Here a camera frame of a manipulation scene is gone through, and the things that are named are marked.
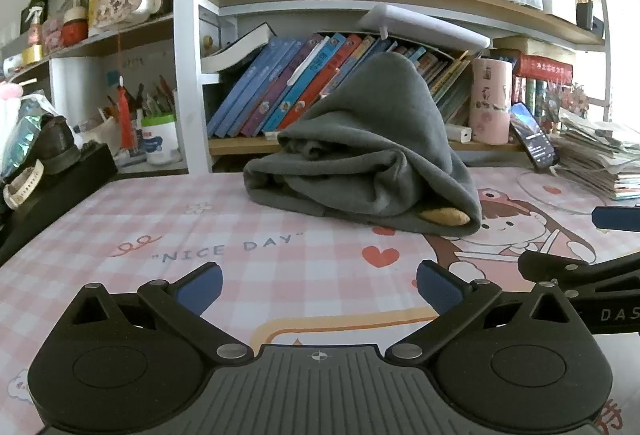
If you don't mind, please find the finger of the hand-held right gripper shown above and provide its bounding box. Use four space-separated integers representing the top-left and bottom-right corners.
517 251 640 294
591 206 640 234

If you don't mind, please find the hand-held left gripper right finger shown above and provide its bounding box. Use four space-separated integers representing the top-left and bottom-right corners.
385 259 581 363

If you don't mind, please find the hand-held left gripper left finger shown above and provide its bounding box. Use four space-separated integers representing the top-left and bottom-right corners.
67 261 255 363

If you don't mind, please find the grey sweatshirt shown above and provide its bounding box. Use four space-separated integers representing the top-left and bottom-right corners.
243 51 483 236

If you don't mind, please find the stack of magazines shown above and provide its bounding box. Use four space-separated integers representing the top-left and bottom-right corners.
547 108 640 202

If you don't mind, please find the pink checked table mat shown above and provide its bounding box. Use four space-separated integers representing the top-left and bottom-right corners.
0 165 640 435

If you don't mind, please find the black smartphone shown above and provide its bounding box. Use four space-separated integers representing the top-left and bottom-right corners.
509 102 560 170

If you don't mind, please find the white jar with green lid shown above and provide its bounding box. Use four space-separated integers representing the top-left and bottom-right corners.
140 114 182 165

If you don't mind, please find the small white charger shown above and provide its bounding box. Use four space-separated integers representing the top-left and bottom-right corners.
442 125 473 143

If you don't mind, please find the pink cylindrical tin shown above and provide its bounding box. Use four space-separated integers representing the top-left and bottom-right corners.
470 58 514 146

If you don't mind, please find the red tassel ornament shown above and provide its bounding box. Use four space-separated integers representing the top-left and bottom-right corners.
116 74 137 151

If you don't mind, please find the bunch of paint brushes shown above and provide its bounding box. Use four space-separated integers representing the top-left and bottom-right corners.
102 75 177 121

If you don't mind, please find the white wristwatch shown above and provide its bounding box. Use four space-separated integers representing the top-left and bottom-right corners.
2 159 46 210

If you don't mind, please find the black leather shoe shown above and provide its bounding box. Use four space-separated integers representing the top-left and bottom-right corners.
27 115 83 176

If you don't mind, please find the small black box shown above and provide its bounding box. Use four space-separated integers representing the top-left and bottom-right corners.
575 0 595 28

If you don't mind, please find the row of leaning books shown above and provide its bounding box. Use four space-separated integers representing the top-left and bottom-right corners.
206 32 473 139

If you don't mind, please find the white wooden bookshelf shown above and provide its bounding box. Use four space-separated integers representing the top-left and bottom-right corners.
0 0 616 176

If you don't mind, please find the iridescent plastic bag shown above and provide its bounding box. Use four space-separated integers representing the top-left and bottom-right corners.
0 95 61 181

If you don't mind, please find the white flat board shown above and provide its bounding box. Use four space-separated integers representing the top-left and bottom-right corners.
359 4 492 51

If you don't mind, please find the pink white plush toy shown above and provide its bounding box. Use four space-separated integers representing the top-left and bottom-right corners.
0 82 26 106

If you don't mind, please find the red jar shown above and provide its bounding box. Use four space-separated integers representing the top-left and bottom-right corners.
61 5 90 47

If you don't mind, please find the pink floral box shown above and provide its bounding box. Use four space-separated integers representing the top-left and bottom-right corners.
42 19 65 53

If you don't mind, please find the pink spray bottle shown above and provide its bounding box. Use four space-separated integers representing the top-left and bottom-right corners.
25 5 46 48

